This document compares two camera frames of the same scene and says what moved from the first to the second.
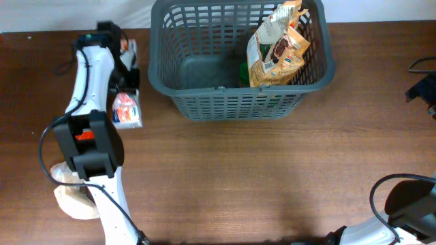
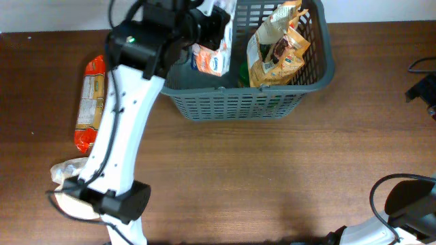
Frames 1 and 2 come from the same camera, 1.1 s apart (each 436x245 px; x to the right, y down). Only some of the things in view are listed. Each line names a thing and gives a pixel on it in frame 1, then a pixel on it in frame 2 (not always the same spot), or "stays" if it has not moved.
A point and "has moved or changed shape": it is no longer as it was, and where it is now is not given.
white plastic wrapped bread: (75, 200) stays
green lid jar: (244, 74) stays
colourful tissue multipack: (126, 109) has moved or changed shape
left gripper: (135, 81) to (220, 18)
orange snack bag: (275, 50) stays
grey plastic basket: (196, 49) stays
